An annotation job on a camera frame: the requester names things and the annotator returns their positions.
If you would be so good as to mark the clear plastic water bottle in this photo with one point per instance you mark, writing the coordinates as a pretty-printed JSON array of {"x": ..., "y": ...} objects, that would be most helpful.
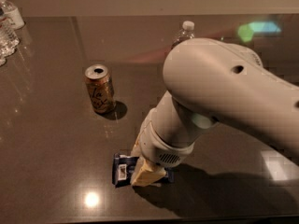
[{"x": 186, "y": 32}]

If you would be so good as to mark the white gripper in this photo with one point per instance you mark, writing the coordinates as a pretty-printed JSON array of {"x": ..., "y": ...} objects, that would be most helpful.
[{"x": 155, "y": 148}]

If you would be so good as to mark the gold LaCroix soda can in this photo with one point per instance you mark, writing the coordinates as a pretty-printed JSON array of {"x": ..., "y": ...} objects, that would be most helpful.
[{"x": 99, "y": 85}]

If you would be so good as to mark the clear water bottle left edge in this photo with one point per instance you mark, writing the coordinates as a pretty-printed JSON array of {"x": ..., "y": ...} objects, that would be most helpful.
[{"x": 8, "y": 38}]

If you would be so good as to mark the white label bottle at corner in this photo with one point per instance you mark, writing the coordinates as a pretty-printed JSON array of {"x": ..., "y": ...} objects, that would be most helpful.
[{"x": 13, "y": 14}]

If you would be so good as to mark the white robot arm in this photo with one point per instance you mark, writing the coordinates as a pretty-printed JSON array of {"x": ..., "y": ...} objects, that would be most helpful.
[{"x": 209, "y": 82}]

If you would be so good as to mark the blue rxbar blueberry wrapper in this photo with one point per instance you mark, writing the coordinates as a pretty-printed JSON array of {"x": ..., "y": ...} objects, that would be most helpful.
[{"x": 122, "y": 169}]

